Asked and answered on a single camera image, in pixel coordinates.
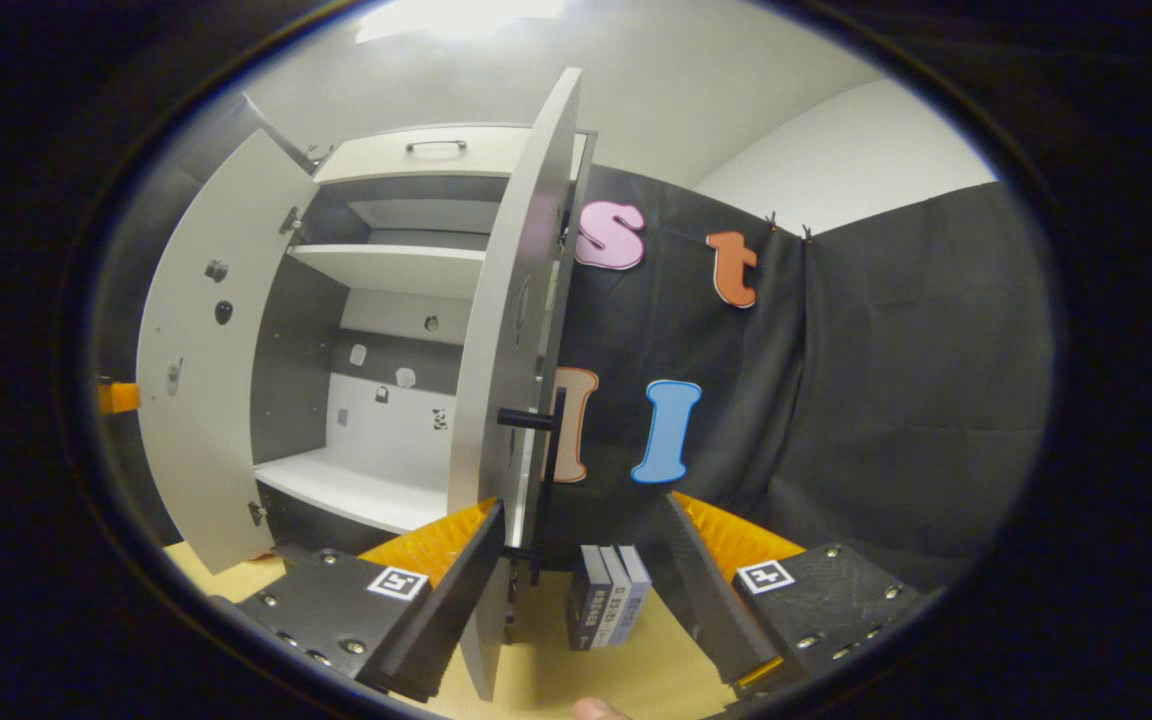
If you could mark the metal door hinge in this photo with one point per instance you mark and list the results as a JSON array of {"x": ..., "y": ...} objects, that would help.
[
  {"x": 290, "y": 222},
  {"x": 258, "y": 513}
]

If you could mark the white cabinet door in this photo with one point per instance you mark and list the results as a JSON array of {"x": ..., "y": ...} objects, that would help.
[
  {"x": 206, "y": 420},
  {"x": 501, "y": 350}
]

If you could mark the grey book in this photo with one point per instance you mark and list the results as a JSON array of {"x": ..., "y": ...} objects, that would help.
[{"x": 611, "y": 600}]

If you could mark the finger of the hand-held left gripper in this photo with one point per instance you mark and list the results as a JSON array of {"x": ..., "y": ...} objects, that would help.
[{"x": 119, "y": 397}]

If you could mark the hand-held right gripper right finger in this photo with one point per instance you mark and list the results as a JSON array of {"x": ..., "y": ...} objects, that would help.
[{"x": 711, "y": 600}]

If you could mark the light blue book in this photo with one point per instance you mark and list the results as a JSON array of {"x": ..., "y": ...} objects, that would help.
[{"x": 634, "y": 595}]

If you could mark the white cabinet shelf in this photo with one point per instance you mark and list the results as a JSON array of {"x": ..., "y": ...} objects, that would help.
[
  {"x": 386, "y": 265},
  {"x": 356, "y": 490}
]

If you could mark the grey and white cabinet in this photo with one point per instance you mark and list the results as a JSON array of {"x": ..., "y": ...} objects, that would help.
[{"x": 296, "y": 380}]

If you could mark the dark blue book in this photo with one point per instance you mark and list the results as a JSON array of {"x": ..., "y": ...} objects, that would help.
[{"x": 584, "y": 600}]

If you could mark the ceiling light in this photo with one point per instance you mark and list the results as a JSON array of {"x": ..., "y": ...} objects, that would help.
[{"x": 456, "y": 15}]

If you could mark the white cabinet drawer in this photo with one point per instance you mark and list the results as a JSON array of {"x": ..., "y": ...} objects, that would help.
[{"x": 386, "y": 160}]

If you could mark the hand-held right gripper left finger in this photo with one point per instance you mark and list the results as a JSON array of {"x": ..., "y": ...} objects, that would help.
[{"x": 456, "y": 600}]

